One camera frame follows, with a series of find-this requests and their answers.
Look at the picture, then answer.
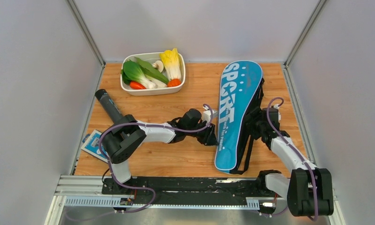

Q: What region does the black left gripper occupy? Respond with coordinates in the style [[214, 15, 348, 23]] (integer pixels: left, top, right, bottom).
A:
[[186, 120, 220, 147]]

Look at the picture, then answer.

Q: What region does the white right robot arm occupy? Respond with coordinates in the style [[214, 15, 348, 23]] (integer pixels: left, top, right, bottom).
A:
[[243, 107, 334, 218]]

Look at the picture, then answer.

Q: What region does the green leaf vegetable toy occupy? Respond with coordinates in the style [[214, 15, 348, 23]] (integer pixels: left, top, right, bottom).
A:
[[135, 57, 169, 86]]

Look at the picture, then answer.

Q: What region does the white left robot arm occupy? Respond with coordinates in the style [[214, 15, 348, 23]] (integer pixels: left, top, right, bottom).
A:
[[98, 105, 218, 194]]

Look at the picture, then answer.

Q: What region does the red pepper toy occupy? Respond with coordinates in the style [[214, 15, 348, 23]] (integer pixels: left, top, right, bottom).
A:
[[129, 81, 146, 90]]

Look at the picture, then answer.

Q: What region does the orange carrot toy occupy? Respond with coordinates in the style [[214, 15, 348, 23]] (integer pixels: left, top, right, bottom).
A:
[[167, 79, 181, 87]]

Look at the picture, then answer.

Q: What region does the black shuttlecock tube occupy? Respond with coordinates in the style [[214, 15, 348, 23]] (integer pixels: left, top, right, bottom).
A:
[[95, 89, 123, 123]]

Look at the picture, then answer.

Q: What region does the blue racket bag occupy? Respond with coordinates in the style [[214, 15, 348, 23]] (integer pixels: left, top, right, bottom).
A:
[[214, 60, 264, 175]]

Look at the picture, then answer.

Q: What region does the green bok choy toy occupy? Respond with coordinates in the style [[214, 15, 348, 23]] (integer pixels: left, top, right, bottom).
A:
[[121, 60, 157, 89]]

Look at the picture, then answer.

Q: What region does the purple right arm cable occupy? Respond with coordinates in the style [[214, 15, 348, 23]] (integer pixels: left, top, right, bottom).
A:
[[258, 97, 320, 222]]

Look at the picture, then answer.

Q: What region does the yellow cabbage toy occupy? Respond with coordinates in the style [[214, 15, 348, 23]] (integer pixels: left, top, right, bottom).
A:
[[159, 48, 181, 80]]

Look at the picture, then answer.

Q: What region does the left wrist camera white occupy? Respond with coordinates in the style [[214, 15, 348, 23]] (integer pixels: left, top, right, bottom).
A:
[[202, 106, 218, 124]]

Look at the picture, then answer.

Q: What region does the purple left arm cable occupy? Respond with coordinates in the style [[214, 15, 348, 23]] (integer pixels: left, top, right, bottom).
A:
[[97, 104, 215, 215]]

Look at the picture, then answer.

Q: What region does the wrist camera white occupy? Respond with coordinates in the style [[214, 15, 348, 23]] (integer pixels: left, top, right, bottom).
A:
[[272, 104, 281, 122], [202, 106, 218, 124]]

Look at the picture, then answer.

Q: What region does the blue book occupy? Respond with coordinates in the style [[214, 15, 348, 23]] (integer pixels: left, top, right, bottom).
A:
[[80, 130, 107, 163]]

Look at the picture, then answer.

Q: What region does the beige mushroom toy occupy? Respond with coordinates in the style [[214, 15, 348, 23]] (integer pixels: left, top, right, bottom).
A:
[[152, 60, 164, 73]]

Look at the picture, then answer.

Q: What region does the white rectangular tray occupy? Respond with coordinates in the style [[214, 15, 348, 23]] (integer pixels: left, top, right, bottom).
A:
[[120, 48, 186, 96]]

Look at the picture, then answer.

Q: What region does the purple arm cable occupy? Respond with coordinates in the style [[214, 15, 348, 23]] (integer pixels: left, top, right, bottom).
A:
[[258, 97, 320, 222], [97, 104, 215, 215]]

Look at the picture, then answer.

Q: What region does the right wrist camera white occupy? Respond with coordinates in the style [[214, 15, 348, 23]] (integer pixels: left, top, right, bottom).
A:
[[272, 104, 281, 122]]

